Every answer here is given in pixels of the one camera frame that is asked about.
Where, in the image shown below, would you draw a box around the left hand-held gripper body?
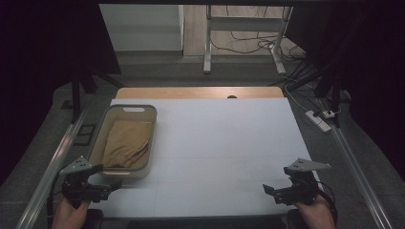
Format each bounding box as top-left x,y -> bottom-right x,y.
59,156 -> 112,209

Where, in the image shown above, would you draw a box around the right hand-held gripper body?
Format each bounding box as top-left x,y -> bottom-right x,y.
272,157 -> 331,206

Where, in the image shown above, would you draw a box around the khaki pants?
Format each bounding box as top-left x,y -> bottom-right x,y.
102,119 -> 152,169

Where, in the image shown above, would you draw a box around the beige basket with grey rim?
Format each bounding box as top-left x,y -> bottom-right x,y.
87,104 -> 158,179

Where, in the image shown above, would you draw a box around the person's right hand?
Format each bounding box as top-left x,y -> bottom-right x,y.
294,194 -> 337,229

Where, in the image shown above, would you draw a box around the person's left hand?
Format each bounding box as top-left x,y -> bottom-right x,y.
51,196 -> 92,229

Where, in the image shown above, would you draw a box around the black floor socket plate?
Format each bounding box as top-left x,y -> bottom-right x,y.
75,123 -> 96,147

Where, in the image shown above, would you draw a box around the white power strip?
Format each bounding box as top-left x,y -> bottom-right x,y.
305,110 -> 332,134

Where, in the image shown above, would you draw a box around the white table board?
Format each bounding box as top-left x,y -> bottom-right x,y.
85,97 -> 319,220

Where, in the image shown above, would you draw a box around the black stand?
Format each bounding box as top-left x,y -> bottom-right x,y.
70,65 -> 126,124
313,61 -> 344,129

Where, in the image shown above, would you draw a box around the wooden table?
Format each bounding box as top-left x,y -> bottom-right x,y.
115,86 -> 285,100

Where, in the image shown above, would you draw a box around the black curtain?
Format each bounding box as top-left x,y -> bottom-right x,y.
0,0 -> 122,187
285,0 -> 405,180

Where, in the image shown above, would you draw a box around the white cabinet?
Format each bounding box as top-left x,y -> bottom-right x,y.
98,3 -> 185,52

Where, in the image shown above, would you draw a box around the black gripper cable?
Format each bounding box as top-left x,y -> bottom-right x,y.
46,173 -> 66,225
316,180 -> 338,221

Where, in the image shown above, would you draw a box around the metal rail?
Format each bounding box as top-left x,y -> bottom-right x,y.
318,98 -> 394,229
15,106 -> 91,229

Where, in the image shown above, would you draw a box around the white cable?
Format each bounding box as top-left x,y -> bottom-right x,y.
282,83 -> 309,113

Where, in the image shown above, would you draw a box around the black floor cables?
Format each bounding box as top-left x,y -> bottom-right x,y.
209,4 -> 309,63

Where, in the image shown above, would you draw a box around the white desk frame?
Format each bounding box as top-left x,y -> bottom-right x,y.
203,4 -> 294,75

